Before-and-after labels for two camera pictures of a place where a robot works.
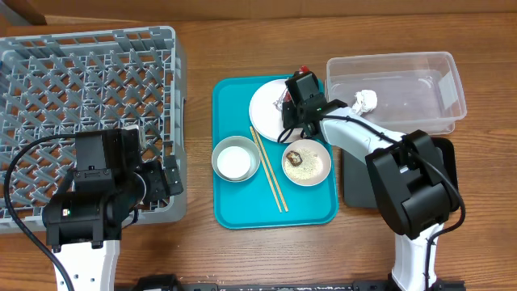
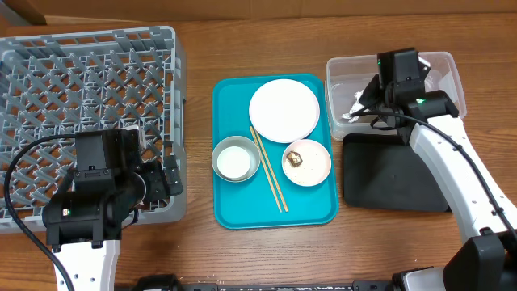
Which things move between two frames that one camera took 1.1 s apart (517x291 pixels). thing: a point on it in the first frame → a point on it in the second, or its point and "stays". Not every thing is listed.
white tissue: x=366 y=102 stays
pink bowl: x=306 y=162 stays
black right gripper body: x=288 y=108 → x=370 y=94
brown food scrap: x=294 y=157 stays
